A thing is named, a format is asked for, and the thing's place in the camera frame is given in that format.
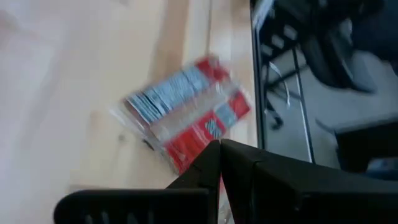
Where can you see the black metal table frame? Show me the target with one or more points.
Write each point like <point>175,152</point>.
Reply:
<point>259,93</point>

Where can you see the black box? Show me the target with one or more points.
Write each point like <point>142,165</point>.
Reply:
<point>367,146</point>

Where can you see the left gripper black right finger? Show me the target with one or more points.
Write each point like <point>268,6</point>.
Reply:
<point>295,193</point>

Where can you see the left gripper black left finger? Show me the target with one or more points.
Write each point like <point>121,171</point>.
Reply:
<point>140,207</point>

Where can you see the red popcorn bag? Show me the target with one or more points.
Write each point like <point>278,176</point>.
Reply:
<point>186,102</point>

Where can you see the black office chair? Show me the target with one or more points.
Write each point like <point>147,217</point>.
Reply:
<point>329,56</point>

